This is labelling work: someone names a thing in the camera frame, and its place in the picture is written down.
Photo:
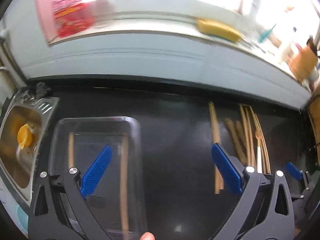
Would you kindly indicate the white handled spoon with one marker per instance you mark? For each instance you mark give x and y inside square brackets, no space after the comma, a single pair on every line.
[259,156]

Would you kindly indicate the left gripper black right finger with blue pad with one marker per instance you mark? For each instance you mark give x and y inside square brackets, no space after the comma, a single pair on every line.
[264,209]

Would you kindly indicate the stainless steel sink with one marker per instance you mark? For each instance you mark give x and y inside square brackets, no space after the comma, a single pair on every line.
[18,165]

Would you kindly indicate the yellow sponge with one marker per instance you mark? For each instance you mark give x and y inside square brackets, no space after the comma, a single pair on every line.
[218,29]

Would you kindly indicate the wooden spoon left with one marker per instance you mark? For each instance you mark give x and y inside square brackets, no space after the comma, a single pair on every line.
[242,156]

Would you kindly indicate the operator hand thumb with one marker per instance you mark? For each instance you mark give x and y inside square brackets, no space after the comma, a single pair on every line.
[147,236]

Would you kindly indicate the wooden chopstick in pile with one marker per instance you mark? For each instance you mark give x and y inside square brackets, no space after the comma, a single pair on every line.
[251,135]
[247,136]

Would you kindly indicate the orange sink strainer plug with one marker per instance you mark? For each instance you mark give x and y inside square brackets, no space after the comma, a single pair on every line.
[24,136]

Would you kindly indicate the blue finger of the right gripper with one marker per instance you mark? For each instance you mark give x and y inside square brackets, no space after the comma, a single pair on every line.
[293,171]

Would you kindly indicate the pale single chopstick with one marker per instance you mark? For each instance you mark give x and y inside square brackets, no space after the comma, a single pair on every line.
[123,188]

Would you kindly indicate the clear plastic container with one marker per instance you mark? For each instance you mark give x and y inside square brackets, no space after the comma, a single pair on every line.
[91,135]

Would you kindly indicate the red printed package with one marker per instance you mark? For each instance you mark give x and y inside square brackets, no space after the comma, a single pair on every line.
[63,18]

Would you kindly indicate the teal bowl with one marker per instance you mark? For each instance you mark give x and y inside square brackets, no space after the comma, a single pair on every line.
[22,220]

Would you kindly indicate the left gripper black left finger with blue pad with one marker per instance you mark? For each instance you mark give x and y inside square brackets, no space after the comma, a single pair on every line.
[48,218]

